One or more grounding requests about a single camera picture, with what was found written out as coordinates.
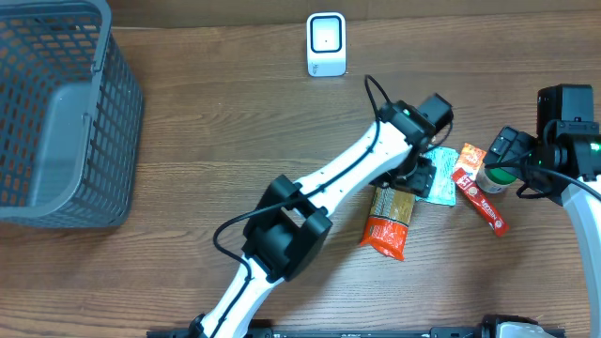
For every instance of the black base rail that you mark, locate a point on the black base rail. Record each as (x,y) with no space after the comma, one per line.
(434,332)

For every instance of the mint green wipes pack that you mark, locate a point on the mint green wipes pack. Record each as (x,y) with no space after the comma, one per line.
(443,188)

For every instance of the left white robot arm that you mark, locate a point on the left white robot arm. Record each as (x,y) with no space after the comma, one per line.
(293,218)

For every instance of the red sachet stick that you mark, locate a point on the red sachet stick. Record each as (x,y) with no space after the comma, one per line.
(476,196)

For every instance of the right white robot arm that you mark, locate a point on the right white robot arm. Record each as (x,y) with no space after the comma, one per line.
(564,168)

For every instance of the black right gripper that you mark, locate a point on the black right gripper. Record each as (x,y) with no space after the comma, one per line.
(501,147)

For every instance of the spaghetti pack orange ends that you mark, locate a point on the spaghetti pack orange ends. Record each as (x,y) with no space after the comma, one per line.
(386,228)

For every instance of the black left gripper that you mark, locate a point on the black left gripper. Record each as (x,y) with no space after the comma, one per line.
(420,177)

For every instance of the green lid jar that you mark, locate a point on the green lid jar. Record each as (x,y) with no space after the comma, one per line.
(494,180)

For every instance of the orange snack packet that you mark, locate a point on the orange snack packet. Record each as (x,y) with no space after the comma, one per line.
(470,159)

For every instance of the dark grey plastic basket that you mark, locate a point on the dark grey plastic basket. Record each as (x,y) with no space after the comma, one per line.
(71,116)

